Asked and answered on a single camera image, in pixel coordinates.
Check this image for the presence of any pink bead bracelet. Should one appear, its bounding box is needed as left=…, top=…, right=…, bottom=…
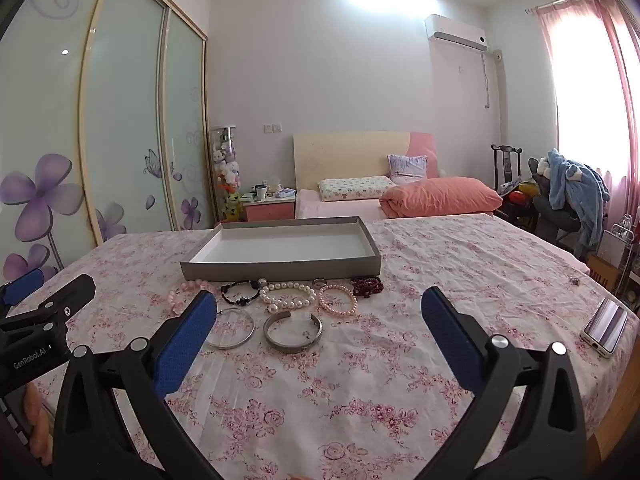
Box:
left=169, top=280, right=221, bottom=317

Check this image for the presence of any smartphone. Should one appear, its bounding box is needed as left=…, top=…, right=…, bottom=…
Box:
left=580, top=296, right=630, bottom=358

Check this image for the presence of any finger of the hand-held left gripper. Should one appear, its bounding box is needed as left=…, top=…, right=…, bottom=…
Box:
left=0, top=267, right=46, bottom=309
left=0, top=274, right=97, bottom=333

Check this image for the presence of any purple pillow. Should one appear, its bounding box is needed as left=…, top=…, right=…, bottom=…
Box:
left=387, top=154, right=430, bottom=185

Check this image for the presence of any dark red bead bracelet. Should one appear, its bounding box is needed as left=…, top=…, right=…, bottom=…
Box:
left=350, top=276, right=385, bottom=299

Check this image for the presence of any clear tower of plush toys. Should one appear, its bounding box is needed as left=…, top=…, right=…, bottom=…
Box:
left=210, top=125, right=243, bottom=223

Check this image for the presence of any grey shallow tray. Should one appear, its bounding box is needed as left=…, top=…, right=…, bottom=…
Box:
left=180, top=216, right=383, bottom=282

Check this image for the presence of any beige and pink headboard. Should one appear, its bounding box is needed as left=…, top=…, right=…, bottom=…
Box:
left=292, top=131, right=440, bottom=191

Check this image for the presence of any person's left hand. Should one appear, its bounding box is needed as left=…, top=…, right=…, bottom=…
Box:
left=22, top=382, right=56, bottom=467

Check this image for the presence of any pink floral tablecloth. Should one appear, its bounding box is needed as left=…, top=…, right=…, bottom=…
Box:
left=0, top=212, right=628, bottom=480

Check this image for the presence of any thin silver bangle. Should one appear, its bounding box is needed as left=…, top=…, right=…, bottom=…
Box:
left=204, top=307, right=255, bottom=351

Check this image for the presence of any white pearl bracelet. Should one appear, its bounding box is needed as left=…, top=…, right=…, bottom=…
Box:
left=257, top=277, right=318, bottom=317

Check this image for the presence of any blue fleece garment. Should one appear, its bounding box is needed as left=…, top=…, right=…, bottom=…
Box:
left=542, top=148, right=611, bottom=258

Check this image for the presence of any bed with pink sheet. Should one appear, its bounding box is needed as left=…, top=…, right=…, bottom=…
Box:
left=295, top=187, right=493, bottom=221

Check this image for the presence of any pink pearl bracelet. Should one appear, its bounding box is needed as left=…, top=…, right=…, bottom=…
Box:
left=318, top=284, right=359, bottom=319

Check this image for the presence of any white air conditioner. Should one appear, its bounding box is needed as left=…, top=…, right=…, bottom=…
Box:
left=425, top=14, right=488, bottom=52

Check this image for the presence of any grey office chair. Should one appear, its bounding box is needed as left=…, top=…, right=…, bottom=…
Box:
left=527, top=157, right=586, bottom=248

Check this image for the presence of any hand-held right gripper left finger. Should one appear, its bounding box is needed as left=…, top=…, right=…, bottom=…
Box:
left=52, top=289, right=226, bottom=480

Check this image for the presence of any pink and beige nightstand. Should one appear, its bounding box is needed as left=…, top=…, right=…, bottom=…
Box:
left=242, top=192, right=297, bottom=222

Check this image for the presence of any floral print pillow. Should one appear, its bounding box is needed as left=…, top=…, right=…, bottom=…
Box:
left=319, top=176, right=396, bottom=202

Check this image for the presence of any pink curtain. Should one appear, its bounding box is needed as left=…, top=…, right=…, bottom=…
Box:
left=530, top=0, right=640, bottom=231

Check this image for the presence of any metal rack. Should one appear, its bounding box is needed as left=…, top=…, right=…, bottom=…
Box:
left=607, top=215, right=640, bottom=291

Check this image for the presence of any cardboard box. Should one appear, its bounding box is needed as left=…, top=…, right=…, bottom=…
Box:
left=587, top=255, right=621, bottom=287

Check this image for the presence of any wide silver cuff bangle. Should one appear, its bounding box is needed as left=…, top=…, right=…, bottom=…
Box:
left=263, top=311, right=323, bottom=355

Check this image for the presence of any black bead bracelet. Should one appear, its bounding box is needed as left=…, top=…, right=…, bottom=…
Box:
left=220, top=279, right=262, bottom=307

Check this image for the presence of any dark wooden chair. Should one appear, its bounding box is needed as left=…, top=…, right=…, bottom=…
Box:
left=491, top=144, right=538, bottom=226

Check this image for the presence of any folded orange quilt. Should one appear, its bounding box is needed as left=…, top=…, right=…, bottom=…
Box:
left=379, top=176, right=503, bottom=219

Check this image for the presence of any floral sliding door wardrobe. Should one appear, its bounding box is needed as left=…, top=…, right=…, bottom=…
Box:
left=0, top=0, right=208, bottom=286

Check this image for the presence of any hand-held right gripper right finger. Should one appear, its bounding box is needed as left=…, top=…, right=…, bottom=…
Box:
left=415, top=287, right=588, bottom=480

